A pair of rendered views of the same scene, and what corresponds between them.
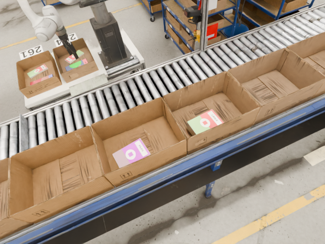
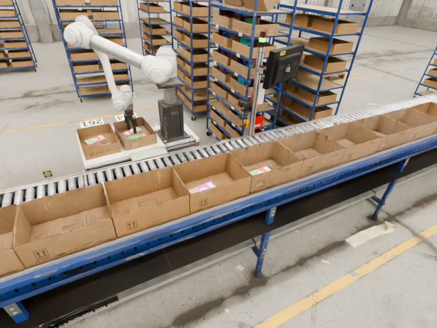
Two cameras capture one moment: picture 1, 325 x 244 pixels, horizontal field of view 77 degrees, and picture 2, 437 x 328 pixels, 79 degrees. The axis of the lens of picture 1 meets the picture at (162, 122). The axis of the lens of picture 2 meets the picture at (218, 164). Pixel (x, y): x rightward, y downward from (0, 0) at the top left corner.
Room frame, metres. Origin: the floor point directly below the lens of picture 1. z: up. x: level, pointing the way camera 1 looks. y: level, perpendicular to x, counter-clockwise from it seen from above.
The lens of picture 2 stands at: (-0.71, 0.41, 2.00)
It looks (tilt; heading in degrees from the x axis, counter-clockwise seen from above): 35 degrees down; 346
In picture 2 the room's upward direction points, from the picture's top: 3 degrees clockwise
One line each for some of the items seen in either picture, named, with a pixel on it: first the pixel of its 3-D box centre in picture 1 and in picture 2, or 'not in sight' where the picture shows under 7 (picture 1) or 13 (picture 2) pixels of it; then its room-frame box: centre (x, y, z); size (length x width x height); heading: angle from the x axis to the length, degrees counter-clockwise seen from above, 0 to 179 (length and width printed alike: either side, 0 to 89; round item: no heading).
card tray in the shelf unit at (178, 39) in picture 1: (182, 30); (225, 128); (2.63, -0.52, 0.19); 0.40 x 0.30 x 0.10; 13
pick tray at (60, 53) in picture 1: (75, 59); (134, 132); (1.55, 0.64, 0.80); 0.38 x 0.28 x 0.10; 19
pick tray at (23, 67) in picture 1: (38, 73); (98, 140); (1.45, 0.93, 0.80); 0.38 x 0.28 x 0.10; 18
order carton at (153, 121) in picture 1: (139, 140); (211, 181); (0.54, 0.13, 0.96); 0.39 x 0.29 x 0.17; 104
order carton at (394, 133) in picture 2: not in sight; (378, 133); (0.93, -1.39, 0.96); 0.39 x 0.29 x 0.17; 104
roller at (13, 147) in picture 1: (13, 151); (73, 200); (0.78, 1.02, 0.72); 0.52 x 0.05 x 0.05; 14
